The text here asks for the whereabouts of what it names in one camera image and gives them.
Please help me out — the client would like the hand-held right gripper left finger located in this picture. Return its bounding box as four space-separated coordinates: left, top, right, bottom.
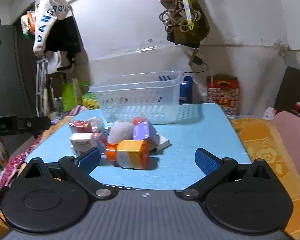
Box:
20 147 117 201

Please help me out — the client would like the red and white packet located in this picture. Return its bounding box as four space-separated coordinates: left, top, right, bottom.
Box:
69 120 93 134

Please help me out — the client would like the orange and white cloth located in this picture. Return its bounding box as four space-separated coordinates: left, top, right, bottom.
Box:
20 11 37 40

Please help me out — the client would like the clear bottle with red label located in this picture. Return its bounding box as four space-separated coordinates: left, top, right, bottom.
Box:
97 129 111 151

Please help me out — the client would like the grey cabinet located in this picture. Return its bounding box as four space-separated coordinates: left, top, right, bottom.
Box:
0 21 38 118

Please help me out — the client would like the plush toy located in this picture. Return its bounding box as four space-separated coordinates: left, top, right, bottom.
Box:
107 120 135 144

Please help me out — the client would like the blue fabric bag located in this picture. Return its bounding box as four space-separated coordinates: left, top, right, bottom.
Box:
179 76 193 105

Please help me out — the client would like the green shopping bag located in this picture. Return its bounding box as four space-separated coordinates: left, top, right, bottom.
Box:
62 79 82 112

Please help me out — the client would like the orange patterned blanket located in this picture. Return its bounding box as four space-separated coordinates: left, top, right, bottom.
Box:
230 119 300 240

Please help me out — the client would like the pink pillow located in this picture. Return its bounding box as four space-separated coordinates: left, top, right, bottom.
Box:
272 110 300 205

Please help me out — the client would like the pale wrapper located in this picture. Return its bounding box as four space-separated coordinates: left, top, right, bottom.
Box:
87 117 105 133

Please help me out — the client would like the black board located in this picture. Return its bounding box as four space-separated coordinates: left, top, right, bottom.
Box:
275 66 300 113

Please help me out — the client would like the red gift box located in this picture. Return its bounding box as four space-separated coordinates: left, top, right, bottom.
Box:
206 75 240 115

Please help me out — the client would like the white hanging cloth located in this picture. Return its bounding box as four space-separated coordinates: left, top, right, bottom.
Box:
44 51 75 74

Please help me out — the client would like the orange bottle with yellow label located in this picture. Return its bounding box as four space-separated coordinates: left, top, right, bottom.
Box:
105 140 150 170

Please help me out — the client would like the clear water bottle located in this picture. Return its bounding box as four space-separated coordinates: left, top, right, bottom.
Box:
54 97 63 113

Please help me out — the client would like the white jersey with blue letters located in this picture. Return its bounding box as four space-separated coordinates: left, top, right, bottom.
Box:
32 0 73 57

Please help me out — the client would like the black cable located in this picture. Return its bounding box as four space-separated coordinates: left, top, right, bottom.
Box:
184 62 209 77

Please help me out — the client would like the clear plastic basket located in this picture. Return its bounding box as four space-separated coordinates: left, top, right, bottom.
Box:
88 71 187 125

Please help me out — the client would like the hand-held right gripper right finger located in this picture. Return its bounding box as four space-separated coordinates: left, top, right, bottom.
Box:
175 148 276 201

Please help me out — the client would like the yellow-green strap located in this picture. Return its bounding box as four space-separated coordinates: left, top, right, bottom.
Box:
176 0 195 31

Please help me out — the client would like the floral pink blanket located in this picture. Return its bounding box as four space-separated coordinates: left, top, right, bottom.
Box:
0 105 89 198

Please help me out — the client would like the brown hanging bag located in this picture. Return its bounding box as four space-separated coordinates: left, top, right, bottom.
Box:
161 0 210 48

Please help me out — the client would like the green and yellow box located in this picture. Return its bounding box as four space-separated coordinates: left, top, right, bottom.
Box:
81 92 100 110

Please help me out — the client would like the tan rope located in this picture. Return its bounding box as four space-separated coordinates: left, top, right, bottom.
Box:
159 1 203 33

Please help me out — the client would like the white box with red print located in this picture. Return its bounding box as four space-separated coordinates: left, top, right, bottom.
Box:
69 132 100 155

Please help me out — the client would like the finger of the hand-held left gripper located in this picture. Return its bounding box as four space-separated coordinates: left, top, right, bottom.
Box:
0 115 52 137

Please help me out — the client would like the black hanging garment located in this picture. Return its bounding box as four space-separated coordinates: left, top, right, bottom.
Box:
46 15 82 53

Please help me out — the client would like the white metal rack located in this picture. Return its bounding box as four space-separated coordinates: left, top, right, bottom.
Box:
36 57 50 117

